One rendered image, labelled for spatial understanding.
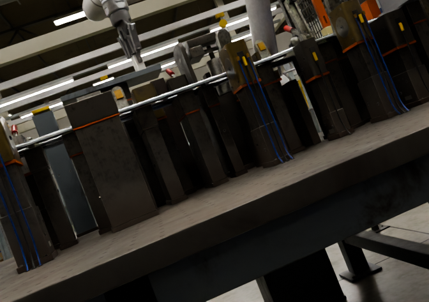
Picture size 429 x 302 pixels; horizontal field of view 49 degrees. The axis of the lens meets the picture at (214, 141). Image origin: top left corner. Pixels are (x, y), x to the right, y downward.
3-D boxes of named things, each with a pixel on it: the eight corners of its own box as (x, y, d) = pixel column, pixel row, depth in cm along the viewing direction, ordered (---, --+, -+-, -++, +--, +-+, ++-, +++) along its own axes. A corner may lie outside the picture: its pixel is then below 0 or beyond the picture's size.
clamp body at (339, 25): (394, 118, 126) (345, -1, 127) (370, 125, 137) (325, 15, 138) (414, 110, 127) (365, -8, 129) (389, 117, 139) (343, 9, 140)
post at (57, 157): (76, 237, 158) (30, 117, 160) (78, 236, 166) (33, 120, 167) (98, 228, 160) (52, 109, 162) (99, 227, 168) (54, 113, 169)
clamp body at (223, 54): (278, 166, 120) (226, 41, 121) (262, 170, 131) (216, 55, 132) (299, 158, 121) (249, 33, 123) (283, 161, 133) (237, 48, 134)
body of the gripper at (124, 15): (105, 20, 175) (115, 43, 175) (113, 9, 168) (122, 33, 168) (123, 17, 179) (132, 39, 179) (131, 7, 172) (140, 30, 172)
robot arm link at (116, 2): (105, -5, 168) (112, 10, 167) (127, -8, 173) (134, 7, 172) (97, 7, 175) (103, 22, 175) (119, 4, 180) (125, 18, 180)
